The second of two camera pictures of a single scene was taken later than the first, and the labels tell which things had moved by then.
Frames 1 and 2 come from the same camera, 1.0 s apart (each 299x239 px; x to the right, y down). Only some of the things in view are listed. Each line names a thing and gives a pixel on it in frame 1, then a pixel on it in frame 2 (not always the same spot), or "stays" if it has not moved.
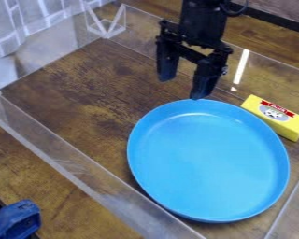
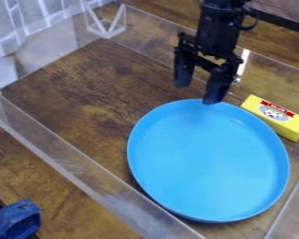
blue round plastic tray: (211, 160) stays
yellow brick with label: (289, 123) stays
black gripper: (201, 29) -> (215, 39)
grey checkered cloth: (17, 21) stays
